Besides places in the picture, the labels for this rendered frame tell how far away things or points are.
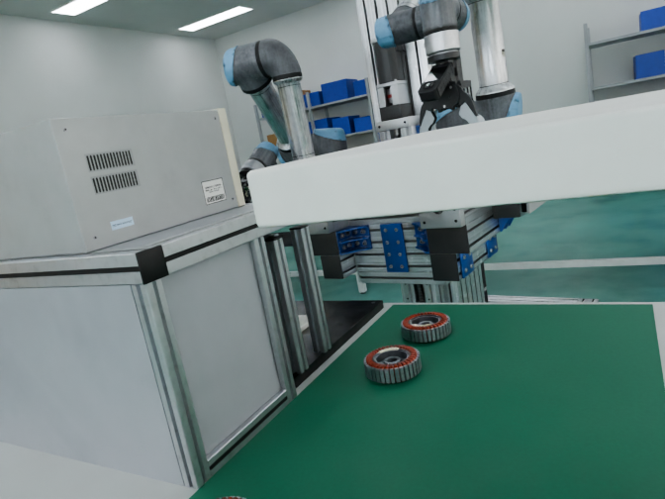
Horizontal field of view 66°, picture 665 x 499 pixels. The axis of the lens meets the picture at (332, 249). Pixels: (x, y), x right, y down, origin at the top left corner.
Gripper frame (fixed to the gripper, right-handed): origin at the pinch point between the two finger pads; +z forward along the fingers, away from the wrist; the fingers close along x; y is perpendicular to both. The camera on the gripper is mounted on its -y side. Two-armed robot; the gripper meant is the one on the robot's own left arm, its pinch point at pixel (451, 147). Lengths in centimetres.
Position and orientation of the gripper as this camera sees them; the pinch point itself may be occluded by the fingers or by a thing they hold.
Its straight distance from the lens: 121.3
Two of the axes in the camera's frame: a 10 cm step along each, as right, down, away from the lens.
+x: -7.9, 0.2, 6.1
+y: 5.8, -2.7, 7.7
